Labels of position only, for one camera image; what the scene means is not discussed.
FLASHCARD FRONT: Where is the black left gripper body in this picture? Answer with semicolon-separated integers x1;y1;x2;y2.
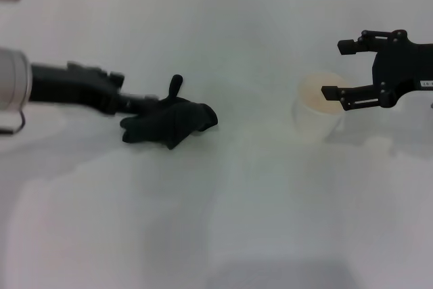
29;61;118;116

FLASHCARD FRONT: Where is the white paper cup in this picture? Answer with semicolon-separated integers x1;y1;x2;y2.
292;72;350;143

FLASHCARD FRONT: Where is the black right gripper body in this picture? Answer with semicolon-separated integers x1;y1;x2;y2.
371;28;433;110

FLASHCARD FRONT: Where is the dark cloth rag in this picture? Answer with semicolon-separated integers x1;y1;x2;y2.
119;73;219;151

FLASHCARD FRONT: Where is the grey left arm cable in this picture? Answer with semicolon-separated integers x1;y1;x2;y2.
0;108;26;135

